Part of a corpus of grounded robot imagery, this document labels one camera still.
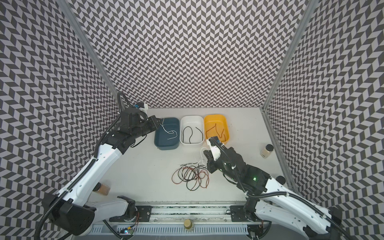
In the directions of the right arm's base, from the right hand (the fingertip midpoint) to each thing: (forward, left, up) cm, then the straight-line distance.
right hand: (205, 151), depth 67 cm
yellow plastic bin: (+30, -9, -18) cm, 36 cm away
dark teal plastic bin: (+25, +25, -23) cm, 42 cm away
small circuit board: (-28, +37, -21) cm, 51 cm away
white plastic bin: (+35, +8, -20) cm, 41 cm away
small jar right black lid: (+8, -36, -19) cm, 42 cm away
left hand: (+16, +21, +6) cm, 27 cm away
